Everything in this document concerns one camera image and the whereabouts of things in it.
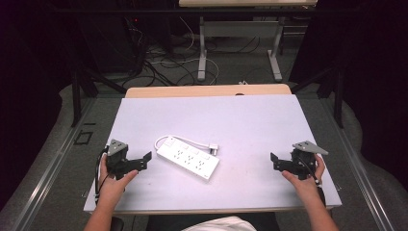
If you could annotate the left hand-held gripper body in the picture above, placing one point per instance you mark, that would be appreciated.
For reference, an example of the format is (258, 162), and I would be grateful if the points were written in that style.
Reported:
(116, 160)

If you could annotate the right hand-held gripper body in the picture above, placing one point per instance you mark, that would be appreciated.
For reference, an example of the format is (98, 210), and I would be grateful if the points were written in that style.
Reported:
(303, 162)

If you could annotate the white power strip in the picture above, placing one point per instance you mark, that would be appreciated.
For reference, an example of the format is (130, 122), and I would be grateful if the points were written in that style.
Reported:
(189, 159)

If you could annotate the person's right hand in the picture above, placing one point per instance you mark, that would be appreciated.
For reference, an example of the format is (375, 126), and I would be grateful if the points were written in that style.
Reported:
(306, 187)

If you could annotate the person's left hand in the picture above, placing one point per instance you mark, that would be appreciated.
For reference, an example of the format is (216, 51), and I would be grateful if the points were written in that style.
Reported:
(112, 189)

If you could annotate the dark floor hatch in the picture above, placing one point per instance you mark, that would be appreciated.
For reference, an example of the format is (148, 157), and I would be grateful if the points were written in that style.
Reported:
(83, 137)

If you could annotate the black chair part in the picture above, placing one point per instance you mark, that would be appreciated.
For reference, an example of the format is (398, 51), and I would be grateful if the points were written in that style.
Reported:
(117, 224)

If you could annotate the black metal stand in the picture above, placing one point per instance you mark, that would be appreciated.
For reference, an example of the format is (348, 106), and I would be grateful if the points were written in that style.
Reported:
(338, 96)
(77, 96)

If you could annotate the person's white shirt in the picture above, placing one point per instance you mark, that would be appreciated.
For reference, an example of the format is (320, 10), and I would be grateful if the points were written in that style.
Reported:
(224, 224)

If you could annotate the wooden table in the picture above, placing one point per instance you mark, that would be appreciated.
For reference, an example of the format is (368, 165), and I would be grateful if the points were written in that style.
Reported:
(192, 91)

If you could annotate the dark computer tower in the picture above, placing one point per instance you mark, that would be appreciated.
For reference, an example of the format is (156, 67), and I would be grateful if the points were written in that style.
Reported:
(109, 41)

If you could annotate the white-legged desk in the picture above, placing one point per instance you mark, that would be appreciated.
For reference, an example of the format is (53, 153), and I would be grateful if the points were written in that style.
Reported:
(240, 29)

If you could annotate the metal floor rail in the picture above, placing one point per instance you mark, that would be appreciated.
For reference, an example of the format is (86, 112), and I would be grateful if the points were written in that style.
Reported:
(359, 166)
(48, 170)

